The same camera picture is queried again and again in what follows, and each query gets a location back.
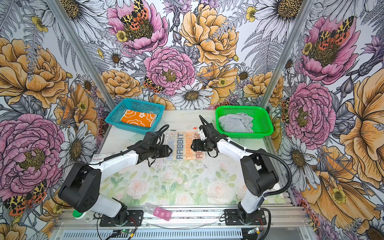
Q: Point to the aluminium front rail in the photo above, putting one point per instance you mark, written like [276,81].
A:
[274,222]

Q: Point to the green plastic basket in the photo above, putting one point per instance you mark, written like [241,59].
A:
[263,126]

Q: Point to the aluminium frame post left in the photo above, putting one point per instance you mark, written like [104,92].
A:
[79,47]

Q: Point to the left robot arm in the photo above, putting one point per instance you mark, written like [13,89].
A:
[81,188]

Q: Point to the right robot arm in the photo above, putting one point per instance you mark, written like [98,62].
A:
[260,175]

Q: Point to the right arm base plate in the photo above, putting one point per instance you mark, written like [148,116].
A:
[236,217]

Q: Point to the aluminium frame post right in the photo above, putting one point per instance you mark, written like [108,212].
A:
[291,40]

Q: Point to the red bandage box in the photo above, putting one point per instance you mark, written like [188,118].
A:
[100,157]

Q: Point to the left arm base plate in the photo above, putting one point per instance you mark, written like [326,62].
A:
[129,218]

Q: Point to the white bottle green cap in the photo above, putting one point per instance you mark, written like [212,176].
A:
[85,216]

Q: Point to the blue beige patterned towel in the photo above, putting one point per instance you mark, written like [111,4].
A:
[180,142]

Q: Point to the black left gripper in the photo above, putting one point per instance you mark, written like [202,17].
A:
[165,151]

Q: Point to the orange white lion towel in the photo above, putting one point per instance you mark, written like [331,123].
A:
[145,120]

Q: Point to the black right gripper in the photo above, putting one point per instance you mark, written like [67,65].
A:
[197,146]

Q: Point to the teal plastic basket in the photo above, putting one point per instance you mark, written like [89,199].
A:
[114,117]

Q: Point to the aluminium frame post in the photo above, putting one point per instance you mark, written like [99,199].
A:
[291,40]
[79,47]

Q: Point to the grey towel in basket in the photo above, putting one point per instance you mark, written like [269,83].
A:
[236,123]

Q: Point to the pink clear pill organizer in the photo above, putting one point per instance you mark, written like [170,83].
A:
[157,211]

